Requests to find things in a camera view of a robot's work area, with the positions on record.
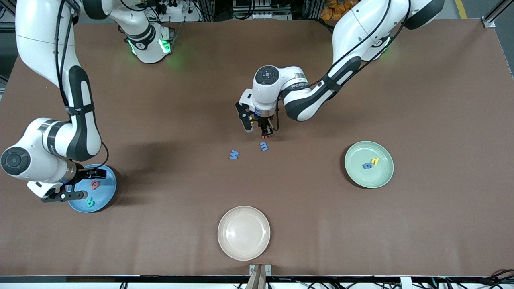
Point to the blue foam letter m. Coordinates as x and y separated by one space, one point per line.
264 147

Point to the blue rounded foam letter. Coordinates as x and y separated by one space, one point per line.
367 165

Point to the grey electronics rack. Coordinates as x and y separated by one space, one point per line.
261 8

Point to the blue plate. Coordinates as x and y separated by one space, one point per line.
105 196

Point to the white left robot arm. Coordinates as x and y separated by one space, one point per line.
357 32

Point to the beige plate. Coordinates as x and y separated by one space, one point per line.
244 233

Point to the white power strip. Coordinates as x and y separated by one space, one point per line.
176 7

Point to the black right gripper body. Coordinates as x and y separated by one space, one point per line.
83 174

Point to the large blue foam letter W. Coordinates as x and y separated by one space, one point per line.
234 154

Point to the aluminium camera mast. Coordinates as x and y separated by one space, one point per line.
259 271

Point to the pile of orange items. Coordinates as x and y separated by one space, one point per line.
333 10

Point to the red foam letter Q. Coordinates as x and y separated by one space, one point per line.
94 184

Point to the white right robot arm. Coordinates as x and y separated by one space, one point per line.
40 40

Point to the teal foam letter R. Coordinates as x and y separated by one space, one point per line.
90 202

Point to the green plate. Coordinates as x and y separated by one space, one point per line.
369 178

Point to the aluminium frame profile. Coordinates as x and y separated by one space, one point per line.
492 18

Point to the black table edge rail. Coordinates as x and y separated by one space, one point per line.
120 279

